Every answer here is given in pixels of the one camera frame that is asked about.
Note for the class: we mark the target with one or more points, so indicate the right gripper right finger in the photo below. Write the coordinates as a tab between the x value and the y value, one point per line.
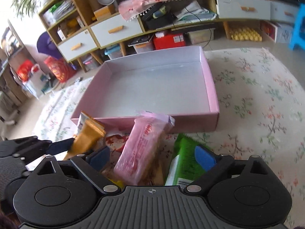
216	168

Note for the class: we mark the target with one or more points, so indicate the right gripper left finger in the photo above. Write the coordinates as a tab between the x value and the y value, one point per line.
90	165

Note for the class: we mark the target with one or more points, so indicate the red box under cabinet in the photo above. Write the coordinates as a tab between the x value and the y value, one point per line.
169	41

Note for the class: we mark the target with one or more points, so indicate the blue plastic stool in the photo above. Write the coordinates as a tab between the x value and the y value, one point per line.
298	32

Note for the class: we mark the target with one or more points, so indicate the red printed bag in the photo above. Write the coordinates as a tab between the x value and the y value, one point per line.
60	68

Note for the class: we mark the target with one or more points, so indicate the red white snack bag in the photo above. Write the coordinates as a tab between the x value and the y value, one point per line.
116	143

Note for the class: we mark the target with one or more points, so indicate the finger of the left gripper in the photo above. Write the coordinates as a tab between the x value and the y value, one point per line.
60	146

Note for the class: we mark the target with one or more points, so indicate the white shopping bag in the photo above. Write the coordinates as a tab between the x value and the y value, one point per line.
38	83

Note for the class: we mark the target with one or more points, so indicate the pink cardboard box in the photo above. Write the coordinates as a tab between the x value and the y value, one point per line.
176	82

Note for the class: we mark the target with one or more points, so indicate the green snack pack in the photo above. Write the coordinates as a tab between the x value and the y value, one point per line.
184	168

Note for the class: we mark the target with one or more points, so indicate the pink wafer snack pack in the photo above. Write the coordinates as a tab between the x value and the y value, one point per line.
141	146

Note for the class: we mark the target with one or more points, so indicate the orange lotus chip bag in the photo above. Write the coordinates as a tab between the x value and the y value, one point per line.
90	131

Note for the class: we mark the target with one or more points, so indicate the purple hat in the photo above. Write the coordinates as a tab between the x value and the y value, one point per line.
46	46

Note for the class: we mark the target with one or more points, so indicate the floral tablecloth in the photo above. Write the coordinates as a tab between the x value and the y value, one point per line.
261	113

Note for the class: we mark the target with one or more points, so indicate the wooden shelf cabinet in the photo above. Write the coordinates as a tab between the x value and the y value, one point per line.
80	27

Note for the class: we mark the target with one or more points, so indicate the yellow egg tray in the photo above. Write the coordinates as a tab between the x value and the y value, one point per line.
245	33

